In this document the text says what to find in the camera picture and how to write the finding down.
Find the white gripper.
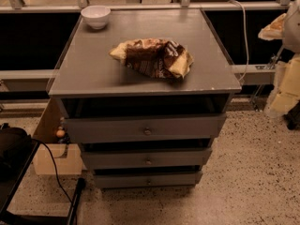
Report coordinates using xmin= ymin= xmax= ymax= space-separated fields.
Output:
xmin=258 ymin=13 xmax=300 ymax=118

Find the grey top drawer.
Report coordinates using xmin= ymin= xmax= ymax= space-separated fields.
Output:
xmin=66 ymin=113 xmax=226 ymax=143

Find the grey drawer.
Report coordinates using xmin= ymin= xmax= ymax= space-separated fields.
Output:
xmin=94 ymin=171 xmax=203 ymax=188
xmin=82 ymin=148 xmax=212 ymax=170
xmin=66 ymin=113 xmax=226 ymax=143

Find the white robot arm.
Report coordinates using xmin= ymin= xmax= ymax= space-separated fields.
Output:
xmin=258 ymin=0 xmax=300 ymax=118

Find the grey drawer cabinet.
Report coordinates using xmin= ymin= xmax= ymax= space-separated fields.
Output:
xmin=48 ymin=8 xmax=243 ymax=190

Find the grey middle drawer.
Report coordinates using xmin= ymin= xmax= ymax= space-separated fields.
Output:
xmin=82 ymin=148 xmax=212 ymax=170

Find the grey bottom drawer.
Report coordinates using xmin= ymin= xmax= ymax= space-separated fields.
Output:
xmin=94 ymin=171 xmax=203 ymax=188

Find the metal diagonal brace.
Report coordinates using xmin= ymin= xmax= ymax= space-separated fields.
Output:
xmin=250 ymin=46 xmax=284 ymax=112

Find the crumpled brown chip bag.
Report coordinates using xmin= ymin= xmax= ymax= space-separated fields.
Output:
xmin=109 ymin=38 xmax=194 ymax=79

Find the white ceramic bowl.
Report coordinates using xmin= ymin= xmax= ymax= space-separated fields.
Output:
xmin=81 ymin=5 xmax=111 ymax=29

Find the cardboard box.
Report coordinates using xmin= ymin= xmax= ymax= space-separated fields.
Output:
xmin=33 ymin=99 xmax=83 ymax=175

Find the black bag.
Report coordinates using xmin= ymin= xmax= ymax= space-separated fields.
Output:
xmin=0 ymin=127 xmax=31 ymax=182

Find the black cart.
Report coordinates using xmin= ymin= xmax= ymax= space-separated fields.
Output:
xmin=0 ymin=141 xmax=87 ymax=225

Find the white cable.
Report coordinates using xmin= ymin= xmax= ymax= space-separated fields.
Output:
xmin=228 ymin=0 xmax=250 ymax=83

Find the black cable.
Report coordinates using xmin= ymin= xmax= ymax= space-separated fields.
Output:
xmin=31 ymin=138 xmax=74 ymax=204

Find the metal railing frame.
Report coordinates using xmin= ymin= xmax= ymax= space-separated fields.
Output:
xmin=0 ymin=0 xmax=300 ymax=92

